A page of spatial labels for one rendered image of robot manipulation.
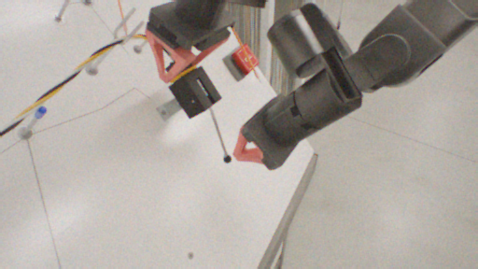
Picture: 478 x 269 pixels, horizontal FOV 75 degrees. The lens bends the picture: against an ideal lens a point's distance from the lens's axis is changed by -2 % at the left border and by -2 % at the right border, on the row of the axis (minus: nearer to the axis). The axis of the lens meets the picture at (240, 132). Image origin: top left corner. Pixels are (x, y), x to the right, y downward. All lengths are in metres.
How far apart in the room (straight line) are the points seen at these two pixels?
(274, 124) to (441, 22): 0.19
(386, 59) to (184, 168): 0.33
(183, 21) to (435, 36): 0.26
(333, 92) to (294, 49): 0.06
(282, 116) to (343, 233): 1.39
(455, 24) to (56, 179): 0.43
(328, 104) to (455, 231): 1.68
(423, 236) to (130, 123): 1.62
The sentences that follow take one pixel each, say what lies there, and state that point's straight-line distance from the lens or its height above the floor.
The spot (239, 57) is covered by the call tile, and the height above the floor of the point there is 1.11.
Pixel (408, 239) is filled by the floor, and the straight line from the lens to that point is 1.83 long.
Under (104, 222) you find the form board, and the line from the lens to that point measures 0.44.
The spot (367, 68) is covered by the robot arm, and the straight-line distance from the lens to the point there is 0.32.
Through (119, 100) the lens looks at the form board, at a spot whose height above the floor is 1.14.
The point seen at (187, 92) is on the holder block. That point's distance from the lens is 0.44.
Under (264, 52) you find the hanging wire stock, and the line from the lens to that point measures 1.06.
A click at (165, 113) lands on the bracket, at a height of 1.10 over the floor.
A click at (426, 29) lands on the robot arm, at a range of 0.33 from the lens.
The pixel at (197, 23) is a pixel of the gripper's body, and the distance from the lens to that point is 0.39.
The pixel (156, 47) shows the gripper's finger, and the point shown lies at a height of 1.22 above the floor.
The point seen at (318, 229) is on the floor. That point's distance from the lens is 1.71.
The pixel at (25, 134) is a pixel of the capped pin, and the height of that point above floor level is 1.17.
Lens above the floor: 1.39
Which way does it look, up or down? 40 degrees down
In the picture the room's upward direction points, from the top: straight up
